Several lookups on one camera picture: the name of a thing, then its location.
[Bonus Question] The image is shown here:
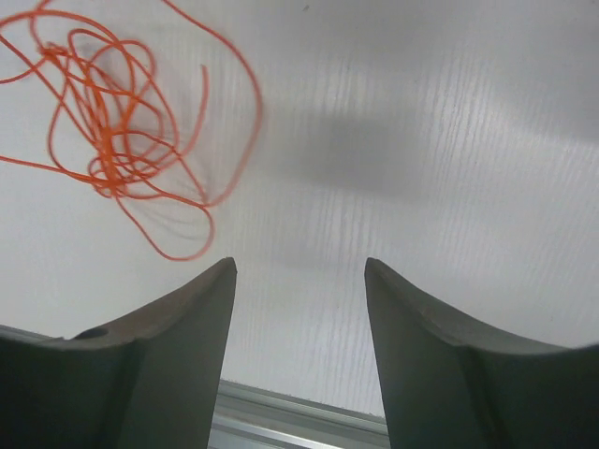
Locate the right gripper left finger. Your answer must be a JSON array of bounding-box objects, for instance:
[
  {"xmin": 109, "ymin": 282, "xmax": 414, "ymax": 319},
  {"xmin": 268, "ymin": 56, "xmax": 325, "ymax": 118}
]
[{"xmin": 1, "ymin": 257, "xmax": 237, "ymax": 448}]

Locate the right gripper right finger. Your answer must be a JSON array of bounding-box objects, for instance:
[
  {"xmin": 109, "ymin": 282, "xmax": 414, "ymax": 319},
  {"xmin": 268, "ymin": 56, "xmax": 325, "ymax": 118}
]
[{"xmin": 364, "ymin": 258, "xmax": 598, "ymax": 448}]

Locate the orange wire bundle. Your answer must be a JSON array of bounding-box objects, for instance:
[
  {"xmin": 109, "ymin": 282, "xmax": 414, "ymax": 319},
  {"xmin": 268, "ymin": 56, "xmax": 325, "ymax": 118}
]
[{"xmin": 0, "ymin": 0, "xmax": 264, "ymax": 262}]

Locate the aluminium mounting rail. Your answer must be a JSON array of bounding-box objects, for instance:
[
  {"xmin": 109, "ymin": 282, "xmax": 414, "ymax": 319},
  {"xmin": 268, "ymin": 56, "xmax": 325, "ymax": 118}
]
[{"xmin": 208, "ymin": 381, "xmax": 390, "ymax": 448}]

